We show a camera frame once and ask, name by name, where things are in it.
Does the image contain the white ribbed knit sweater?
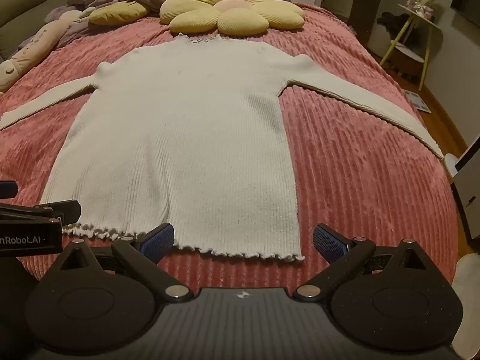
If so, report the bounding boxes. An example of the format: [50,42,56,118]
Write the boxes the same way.
[0,32,456,262]

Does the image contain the yellow leaf pillow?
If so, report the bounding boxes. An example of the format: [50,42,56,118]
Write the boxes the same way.
[89,1,149,27]

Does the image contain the yellow-legged side table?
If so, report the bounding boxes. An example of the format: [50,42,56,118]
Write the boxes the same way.
[379,3,444,91]

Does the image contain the white bin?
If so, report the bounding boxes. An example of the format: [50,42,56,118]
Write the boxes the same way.
[367,26,399,58]

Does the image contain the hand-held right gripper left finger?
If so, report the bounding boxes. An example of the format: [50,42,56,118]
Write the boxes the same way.
[37,223,192,303]

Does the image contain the yellow flower pillow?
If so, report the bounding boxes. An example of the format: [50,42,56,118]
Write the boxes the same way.
[159,0,306,37]

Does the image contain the pink corduroy blanket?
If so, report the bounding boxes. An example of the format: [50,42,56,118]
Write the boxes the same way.
[0,2,460,294]

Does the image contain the grey sofa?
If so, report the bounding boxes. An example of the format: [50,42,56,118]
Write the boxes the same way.
[0,0,76,61]

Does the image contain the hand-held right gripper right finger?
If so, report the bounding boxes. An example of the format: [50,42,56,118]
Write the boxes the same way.
[292,223,449,303]

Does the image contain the pink plush toy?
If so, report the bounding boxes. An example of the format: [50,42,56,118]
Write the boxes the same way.
[0,5,97,94]

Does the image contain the dark cloth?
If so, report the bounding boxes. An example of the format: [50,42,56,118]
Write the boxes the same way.
[377,12,412,43]

